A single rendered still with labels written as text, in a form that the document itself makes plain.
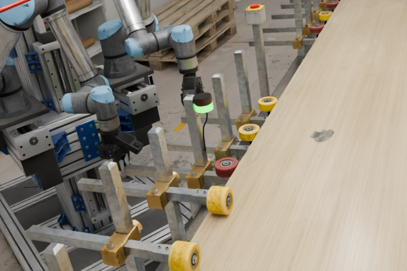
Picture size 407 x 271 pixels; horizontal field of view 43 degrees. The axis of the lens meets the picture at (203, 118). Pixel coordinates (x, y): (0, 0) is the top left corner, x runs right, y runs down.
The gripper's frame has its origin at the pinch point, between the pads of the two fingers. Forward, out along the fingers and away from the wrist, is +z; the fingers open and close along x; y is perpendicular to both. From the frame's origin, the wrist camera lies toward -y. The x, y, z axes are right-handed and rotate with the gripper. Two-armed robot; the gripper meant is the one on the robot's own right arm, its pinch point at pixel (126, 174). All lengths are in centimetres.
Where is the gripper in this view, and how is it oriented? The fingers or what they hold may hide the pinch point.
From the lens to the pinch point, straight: 199.1
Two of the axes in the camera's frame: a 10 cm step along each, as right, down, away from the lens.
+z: 1.4, 8.9, 4.4
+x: -3.8, 4.5, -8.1
